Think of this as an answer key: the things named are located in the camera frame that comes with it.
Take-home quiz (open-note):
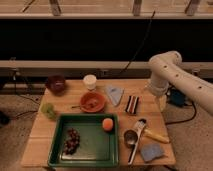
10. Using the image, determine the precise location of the white cup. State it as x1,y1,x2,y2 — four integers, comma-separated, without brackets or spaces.
83,74,97,90

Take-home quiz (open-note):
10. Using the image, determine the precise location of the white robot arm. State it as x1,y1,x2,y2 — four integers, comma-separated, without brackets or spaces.
147,51,213,116

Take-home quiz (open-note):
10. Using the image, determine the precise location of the blue sponge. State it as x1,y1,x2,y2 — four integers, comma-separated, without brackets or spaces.
140,143,164,162

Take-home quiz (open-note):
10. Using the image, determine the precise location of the metal measuring cup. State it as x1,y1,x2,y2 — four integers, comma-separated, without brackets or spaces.
124,130,138,147

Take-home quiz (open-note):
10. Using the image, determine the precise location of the black cable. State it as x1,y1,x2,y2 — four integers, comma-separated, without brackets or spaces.
119,9,157,75

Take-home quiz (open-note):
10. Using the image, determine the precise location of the blue black device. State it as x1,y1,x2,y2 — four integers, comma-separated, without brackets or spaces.
169,89,185,107

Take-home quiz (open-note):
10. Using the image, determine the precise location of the yellow handled brush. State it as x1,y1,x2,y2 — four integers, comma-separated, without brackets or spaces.
139,119,170,144

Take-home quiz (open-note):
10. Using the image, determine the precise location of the orange fruit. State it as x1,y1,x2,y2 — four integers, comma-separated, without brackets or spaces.
102,118,114,131

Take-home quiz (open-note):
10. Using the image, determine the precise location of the white handled spatula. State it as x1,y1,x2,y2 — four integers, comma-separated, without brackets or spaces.
128,119,146,165

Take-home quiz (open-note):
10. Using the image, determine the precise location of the dark red grape bunch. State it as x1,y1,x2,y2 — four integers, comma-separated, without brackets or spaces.
63,128,80,155

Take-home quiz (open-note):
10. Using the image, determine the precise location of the striped black red block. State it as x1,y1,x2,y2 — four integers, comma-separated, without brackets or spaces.
125,96,139,114

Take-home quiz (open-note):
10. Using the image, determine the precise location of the orange bowl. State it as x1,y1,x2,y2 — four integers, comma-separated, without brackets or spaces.
80,92,106,113

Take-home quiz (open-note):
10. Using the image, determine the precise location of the light blue cloth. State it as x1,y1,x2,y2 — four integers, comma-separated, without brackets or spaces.
105,85,124,106

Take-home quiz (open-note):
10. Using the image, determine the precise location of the green plastic tray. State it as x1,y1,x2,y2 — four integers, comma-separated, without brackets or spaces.
47,114,119,168

